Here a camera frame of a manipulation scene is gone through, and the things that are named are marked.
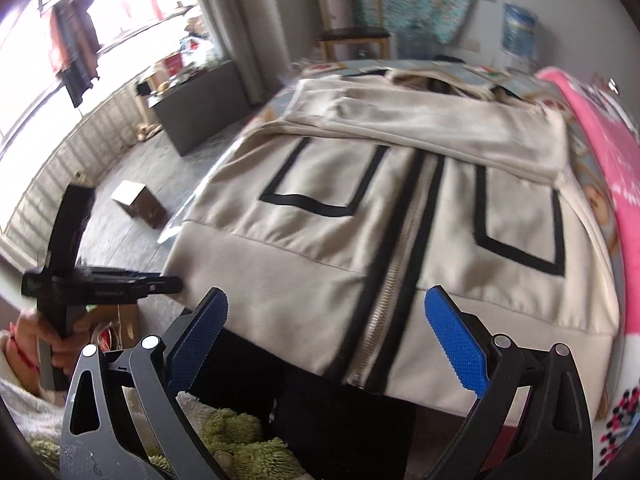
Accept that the small cardboard box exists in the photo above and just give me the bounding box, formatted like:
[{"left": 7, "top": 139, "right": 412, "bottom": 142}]
[{"left": 110, "top": 180, "right": 169, "bottom": 231}]

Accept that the dark hanging garment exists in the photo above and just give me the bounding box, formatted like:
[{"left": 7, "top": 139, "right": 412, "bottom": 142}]
[{"left": 49, "top": 0, "right": 102, "bottom": 109}]

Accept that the dark grey cabinet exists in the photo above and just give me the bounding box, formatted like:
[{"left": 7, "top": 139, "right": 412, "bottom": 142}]
[{"left": 137, "top": 60, "right": 253, "bottom": 157}]

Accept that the grey curtain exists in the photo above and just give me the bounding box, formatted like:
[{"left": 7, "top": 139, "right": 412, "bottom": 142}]
[{"left": 192, "top": 0, "right": 272, "bottom": 107}]

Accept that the blue wrapped bottle pack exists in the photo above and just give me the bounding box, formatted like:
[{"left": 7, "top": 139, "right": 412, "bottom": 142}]
[{"left": 500, "top": 2, "right": 539, "bottom": 74}]

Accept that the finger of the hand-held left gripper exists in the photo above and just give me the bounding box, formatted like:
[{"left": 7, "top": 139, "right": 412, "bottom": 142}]
[{"left": 87, "top": 267, "right": 182, "bottom": 306}]

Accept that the teal patterned wall cloth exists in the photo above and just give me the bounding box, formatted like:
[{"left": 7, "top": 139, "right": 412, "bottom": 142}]
[{"left": 312, "top": 0, "right": 496, "bottom": 47}]

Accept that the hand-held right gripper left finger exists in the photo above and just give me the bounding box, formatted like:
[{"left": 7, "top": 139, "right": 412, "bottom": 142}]
[{"left": 60, "top": 287, "right": 229, "bottom": 480}]

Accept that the green fluffy cloth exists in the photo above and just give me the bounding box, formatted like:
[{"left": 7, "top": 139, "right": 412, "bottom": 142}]
[{"left": 30, "top": 392, "right": 303, "bottom": 480}]

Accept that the person's left hand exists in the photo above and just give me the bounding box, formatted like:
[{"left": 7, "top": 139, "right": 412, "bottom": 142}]
[{"left": 10, "top": 307, "right": 93, "bottom": 376}]

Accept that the pink printed blanket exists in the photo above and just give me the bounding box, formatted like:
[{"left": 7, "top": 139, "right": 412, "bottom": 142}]
[{"left": 537, "top": 67, "right": 640, "bottom": 461}]

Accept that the wooden chair dark seat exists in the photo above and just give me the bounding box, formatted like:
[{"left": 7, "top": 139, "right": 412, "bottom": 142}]
[{"left": 314, "top": 0, "right": 392, "bottom": 63}]

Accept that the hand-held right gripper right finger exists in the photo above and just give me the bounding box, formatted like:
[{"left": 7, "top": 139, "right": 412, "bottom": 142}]
[{"left": 423, "top": 284, "right": 594, "bottom": 480}]

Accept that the cream zip jacket black trim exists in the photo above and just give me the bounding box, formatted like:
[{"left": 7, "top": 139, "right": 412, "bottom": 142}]
[{"left": 162, "top": 67, "right": 621, "bottom": 411}]

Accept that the person's left forearm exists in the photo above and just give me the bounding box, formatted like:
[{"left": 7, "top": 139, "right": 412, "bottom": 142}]
[{"left": 0, "top": 330, "right": 67, "bottom": 443}]

